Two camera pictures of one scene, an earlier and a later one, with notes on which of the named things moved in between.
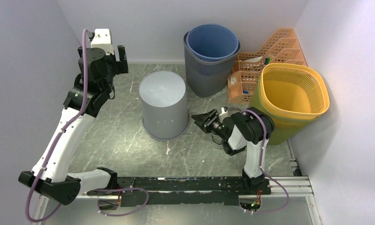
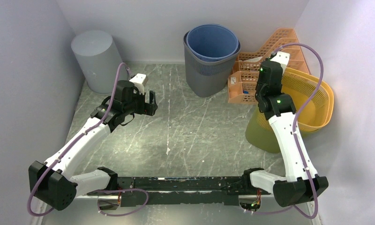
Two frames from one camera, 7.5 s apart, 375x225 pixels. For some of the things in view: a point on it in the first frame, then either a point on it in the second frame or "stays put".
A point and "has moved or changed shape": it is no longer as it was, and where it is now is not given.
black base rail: x=155 y=191 stays put
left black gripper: x=120 y=66 to x=152 y=106
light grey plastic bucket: x=165 y=113 has moved or changed shape
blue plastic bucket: x=212 y=42 stays put
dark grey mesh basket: x=208 y=77 stays put
